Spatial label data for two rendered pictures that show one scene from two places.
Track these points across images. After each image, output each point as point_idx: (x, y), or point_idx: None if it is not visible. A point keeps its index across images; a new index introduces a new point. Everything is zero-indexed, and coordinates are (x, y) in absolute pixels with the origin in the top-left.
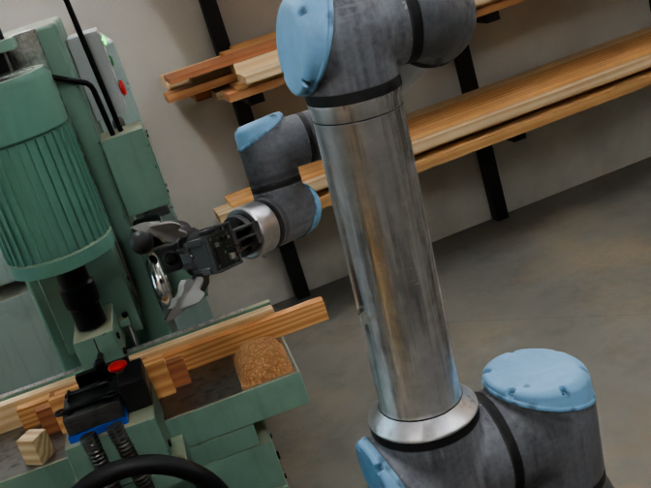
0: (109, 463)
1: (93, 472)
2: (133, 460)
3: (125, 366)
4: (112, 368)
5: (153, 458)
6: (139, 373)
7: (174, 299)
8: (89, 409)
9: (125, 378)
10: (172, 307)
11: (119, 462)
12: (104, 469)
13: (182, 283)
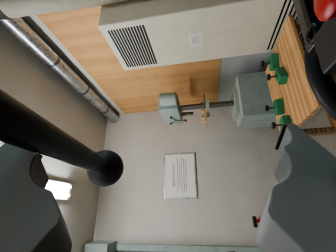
0: (307, 72)
1: (304, 58)
2: (313, 93)
3: (329, 20)
4: (313, 5)
5: (324, 109)
6: (333, 59)
7: (278, 161)
8: (300, 17)
9: (326, 34)
10: (280, 152)
11: (308, 81)
12: (305, 69)
13: (264, 211)
